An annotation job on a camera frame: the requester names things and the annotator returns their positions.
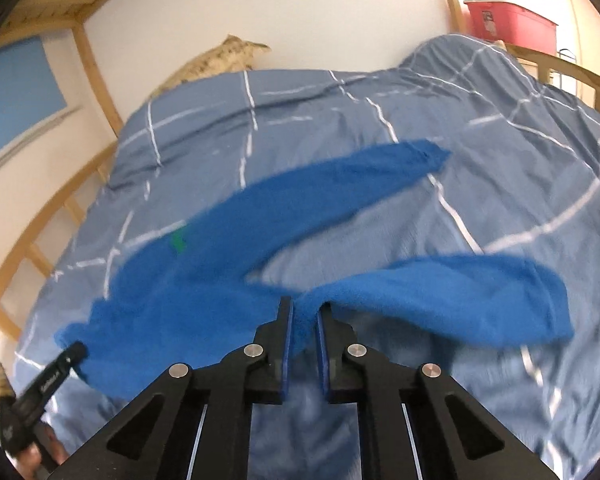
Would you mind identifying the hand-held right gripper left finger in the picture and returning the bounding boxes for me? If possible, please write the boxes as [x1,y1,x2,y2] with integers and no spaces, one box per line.
[55,296,294,480]

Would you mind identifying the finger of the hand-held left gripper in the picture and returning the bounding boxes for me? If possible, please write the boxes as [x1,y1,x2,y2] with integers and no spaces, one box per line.
[14,341,89,407]

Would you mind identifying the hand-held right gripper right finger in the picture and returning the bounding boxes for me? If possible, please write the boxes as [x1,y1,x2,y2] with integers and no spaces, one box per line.
[316,303,556,480]

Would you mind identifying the blue fleece pants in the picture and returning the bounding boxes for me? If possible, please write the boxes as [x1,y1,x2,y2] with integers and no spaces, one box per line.
[54,139,575,401]

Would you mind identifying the person's left hand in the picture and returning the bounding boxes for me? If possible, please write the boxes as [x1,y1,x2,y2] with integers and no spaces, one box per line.
[17,427,70,478]

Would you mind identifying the blue checked duvet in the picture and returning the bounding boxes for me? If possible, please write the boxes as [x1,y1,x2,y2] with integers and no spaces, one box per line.
[17,34,600,480]

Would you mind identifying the beige patterned pillow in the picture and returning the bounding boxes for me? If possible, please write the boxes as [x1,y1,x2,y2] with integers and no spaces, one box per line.
[147,34,271,103]

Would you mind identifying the red storage box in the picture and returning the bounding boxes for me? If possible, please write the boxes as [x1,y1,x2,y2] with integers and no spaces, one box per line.
[464,0,559,56]

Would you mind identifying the blue wall poster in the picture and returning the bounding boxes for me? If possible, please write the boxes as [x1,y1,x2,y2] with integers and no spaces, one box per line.
[0,35,68,166]

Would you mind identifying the wooden bed frame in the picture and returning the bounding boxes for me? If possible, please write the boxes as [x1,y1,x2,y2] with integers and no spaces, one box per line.
[0,0,600,346]

